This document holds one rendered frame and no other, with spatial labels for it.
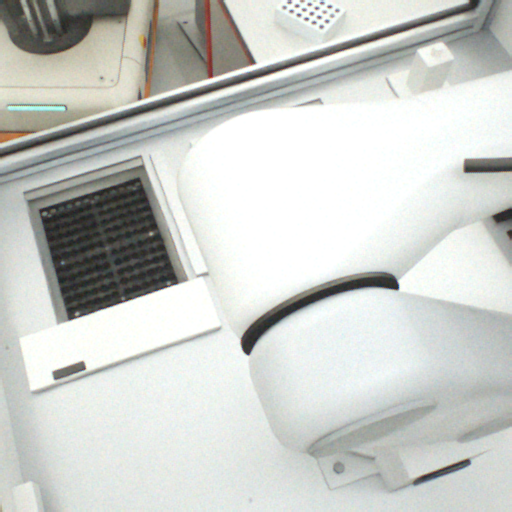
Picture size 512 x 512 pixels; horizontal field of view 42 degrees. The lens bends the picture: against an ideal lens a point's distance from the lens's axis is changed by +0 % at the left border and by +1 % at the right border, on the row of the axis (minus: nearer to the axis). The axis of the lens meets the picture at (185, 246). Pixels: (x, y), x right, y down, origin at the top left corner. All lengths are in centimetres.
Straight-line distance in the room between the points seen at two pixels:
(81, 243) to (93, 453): 36
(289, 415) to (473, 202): 16
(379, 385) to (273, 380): 5
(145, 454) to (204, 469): 8
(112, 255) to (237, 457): 39
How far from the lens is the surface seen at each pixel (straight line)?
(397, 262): 38
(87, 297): 105
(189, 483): 88
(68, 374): 91
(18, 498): 85
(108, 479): 89
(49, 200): 119
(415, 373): 34
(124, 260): 107
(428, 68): 110
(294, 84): 113
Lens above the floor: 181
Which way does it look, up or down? 62 degrees down
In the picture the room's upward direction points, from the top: 8 degrees counter-clockwise
